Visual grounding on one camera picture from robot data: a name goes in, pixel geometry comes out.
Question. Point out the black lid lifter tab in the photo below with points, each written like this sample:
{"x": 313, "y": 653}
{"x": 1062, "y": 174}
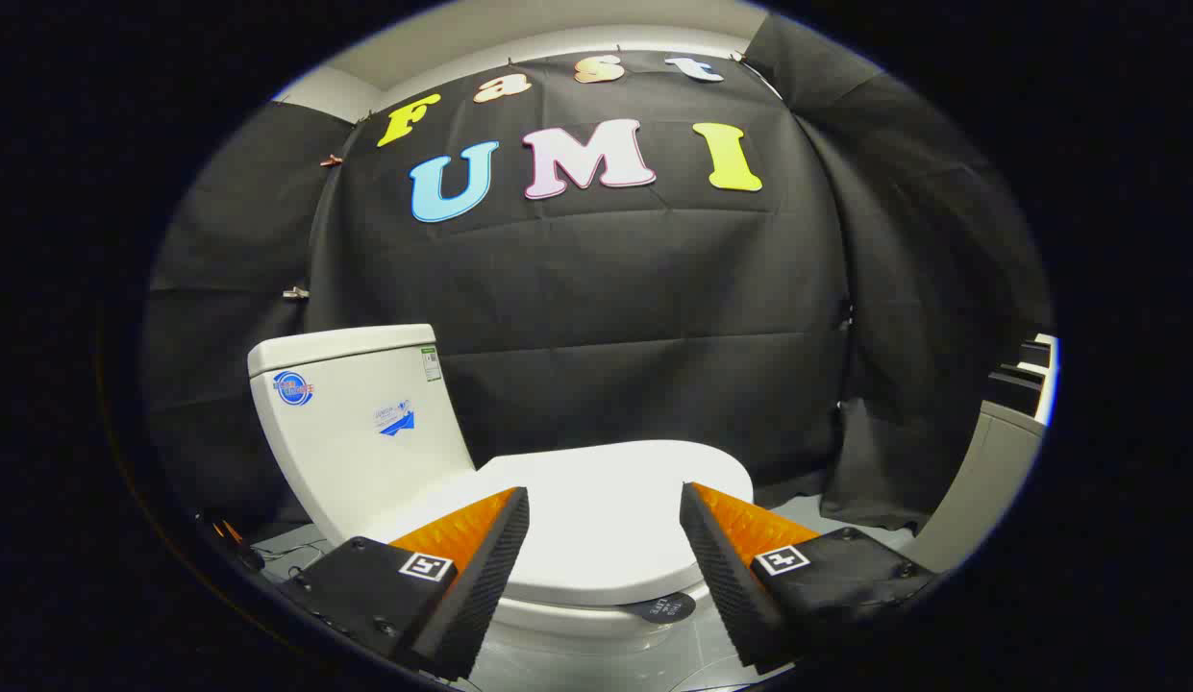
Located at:
{"x": 665, "y": 608}

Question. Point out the white toilet lid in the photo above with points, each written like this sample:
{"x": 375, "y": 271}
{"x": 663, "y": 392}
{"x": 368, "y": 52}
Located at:
{"x": 606, "y": 519}

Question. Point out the white ceramic toilet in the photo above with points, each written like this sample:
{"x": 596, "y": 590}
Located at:
{"x": 346, "y": 452}

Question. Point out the white ceramic tank cover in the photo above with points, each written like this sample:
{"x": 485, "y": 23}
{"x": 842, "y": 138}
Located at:
{"x": 336, "y": 346}

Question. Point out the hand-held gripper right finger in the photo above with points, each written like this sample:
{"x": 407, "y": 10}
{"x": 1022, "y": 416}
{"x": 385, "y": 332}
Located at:
{"x": 726, "y": 577}

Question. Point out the silver clip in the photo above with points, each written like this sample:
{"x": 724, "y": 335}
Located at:
{"x": 295, "y": 293}

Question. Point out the grey cabinet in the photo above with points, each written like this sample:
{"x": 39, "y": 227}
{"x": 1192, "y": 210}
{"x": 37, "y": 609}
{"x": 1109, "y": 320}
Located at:
{"x": 990, "y": 481}

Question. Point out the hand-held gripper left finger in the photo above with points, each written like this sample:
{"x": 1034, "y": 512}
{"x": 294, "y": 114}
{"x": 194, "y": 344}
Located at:
{"x": 481, "y": 577}

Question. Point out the black backdrop cloth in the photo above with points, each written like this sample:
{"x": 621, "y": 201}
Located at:
{"x": 606, "y": 308}

